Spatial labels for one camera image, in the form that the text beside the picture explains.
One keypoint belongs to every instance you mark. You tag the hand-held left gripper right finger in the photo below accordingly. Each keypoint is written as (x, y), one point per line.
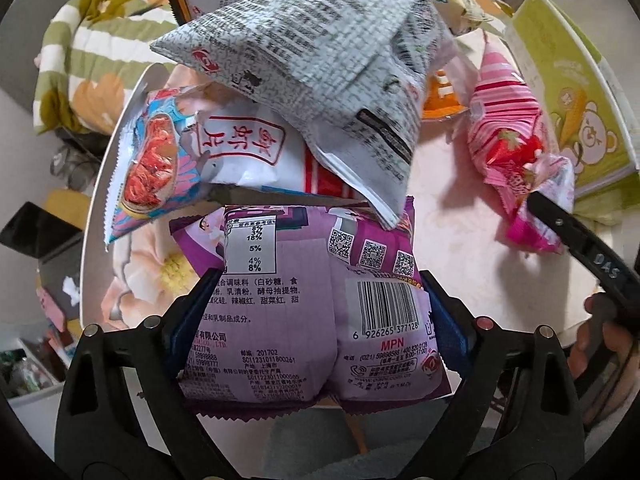
(447, 325)

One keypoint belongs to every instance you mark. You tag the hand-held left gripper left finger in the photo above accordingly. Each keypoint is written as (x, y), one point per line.
(197, 310)

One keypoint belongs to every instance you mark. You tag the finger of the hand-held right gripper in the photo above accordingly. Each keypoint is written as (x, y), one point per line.
(585, 250)

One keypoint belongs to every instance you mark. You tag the purple snack packet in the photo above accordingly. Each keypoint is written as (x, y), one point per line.
(300, 310)

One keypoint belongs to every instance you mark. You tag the pink striped strawberry snack packet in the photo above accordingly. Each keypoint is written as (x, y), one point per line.
(505, 125)

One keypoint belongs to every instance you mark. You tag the green cardboard box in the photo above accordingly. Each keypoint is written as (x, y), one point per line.
(575, 85)

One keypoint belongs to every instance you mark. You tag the blue pink shrimp chip packet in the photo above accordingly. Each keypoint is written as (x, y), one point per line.
(240, 145)

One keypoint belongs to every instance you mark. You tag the person's right hand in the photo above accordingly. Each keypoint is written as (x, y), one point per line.
(592, 345)

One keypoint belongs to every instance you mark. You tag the floral tablecloth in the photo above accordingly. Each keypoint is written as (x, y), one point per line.
(450, 210)

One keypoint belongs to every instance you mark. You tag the yellow object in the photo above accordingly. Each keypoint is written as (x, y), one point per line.
(65, 207)

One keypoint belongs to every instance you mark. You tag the cluttered white storage bin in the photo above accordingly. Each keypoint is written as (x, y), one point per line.
(30, 365)

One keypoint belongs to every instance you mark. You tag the black flat device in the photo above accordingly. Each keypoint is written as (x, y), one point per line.
(35, 230)

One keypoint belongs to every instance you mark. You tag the eyeglasses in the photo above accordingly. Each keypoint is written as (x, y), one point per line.
(72, 160)

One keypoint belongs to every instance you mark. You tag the small orange snack packet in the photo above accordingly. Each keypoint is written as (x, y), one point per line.
(442, 97)

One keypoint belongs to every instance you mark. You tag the green striped floral blanket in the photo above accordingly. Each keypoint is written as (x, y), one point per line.
(75, 60)

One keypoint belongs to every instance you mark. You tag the grey newsprint snack packet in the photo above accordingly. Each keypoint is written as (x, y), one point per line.
(325, 60)

